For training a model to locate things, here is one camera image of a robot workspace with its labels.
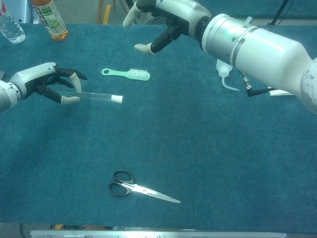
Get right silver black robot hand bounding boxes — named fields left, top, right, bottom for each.
left=122, top=0, right=213, bottom=56

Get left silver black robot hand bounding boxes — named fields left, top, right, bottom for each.
left=9, top=61, right=88, bottom=106

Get clear glass test tube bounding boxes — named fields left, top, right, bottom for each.
left=55, top=90, right=115, bottom=103

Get clear plastic water bottle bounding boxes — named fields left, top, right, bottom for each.
left=0, top=0, right=27, bottom=45

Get amber tea bottle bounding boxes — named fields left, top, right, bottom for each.
left=31, top=0, right=70, bottom=42

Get grey metal case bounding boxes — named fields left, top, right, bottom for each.
left=17, top=0, right=41, bottom=25

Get teal covered background table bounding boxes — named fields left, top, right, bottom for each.
left=196, top=0, right=317, bottom=19

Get translucent plastic wash bottle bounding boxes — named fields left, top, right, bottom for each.
left=215, top=59, right=241, bottom=92

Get mint green scrub brush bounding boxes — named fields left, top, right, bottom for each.
left=101, top=67, right=151, bottom=82

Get black tripod leg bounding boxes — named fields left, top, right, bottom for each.
left=266, top=0, right=292, bottom=26

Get white booklet with orange edge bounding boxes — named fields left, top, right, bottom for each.
left=268, top=89, right=296, bottom=98

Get teal felt table mat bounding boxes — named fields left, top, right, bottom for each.
left=0, top=23, right=317, bottom=234

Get black angled cable connector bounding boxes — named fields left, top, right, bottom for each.
left=241, top=76, right=277, bottom=98

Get black handled scissors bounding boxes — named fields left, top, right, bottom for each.
left=107, top=169, right=182, bottom=205

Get aluminium profile rail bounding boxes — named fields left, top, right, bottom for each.
left=30, top=230, right=288, bottom=238

